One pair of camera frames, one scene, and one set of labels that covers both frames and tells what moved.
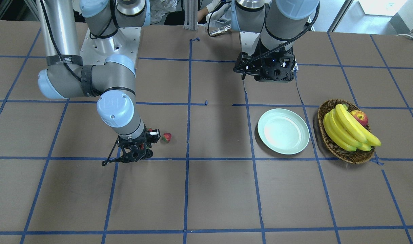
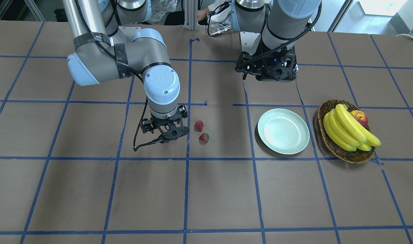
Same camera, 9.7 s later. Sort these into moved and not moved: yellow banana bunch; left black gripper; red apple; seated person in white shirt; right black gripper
Moved: right black gripper
Not moved: red apple; seated person in white shirt; left black gripper; yellow banana bunch
